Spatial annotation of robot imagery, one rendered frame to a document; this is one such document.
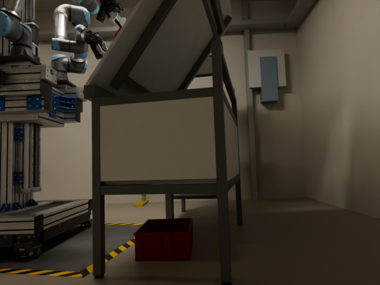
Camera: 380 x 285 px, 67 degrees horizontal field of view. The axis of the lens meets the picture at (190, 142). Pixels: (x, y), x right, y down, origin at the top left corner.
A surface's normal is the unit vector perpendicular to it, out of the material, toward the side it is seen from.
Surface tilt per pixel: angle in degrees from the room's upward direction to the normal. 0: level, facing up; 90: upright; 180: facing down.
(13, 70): 90
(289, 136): 90
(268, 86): 90
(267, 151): 90
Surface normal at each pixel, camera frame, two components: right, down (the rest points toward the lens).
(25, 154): -0.04, -0.08
